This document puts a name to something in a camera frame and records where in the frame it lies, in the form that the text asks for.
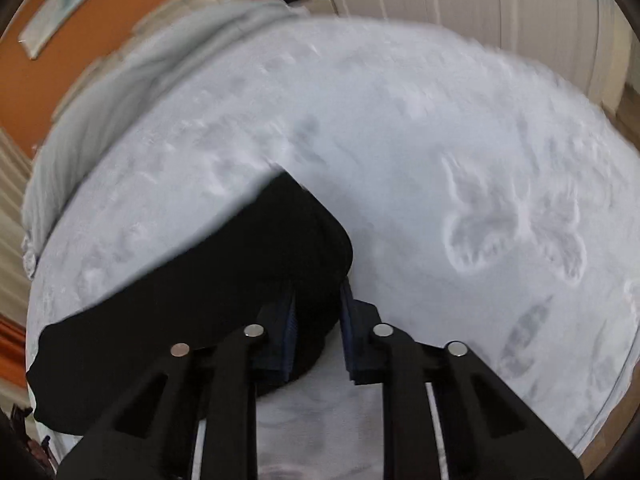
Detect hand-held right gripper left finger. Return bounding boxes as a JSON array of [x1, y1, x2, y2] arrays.
[[57, 291, 299, 480]]

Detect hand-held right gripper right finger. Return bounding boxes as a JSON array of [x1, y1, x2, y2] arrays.
[[339, 281, 585, 480]]

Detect black pants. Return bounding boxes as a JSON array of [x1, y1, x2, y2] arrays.
[[26, 172, 354, 436]]

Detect grey butterfly print blanket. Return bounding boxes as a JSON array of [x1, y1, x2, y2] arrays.
[[25, 15, 640, 480]]

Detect beige curtain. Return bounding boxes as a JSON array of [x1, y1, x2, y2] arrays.
[[0, 127, 37, 323]]

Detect grey pillow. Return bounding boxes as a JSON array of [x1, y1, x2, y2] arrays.
[[22, 0, 311, 281]]

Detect long framed wall picture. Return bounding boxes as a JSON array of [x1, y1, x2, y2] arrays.
[[17, 0, 137, 59]]

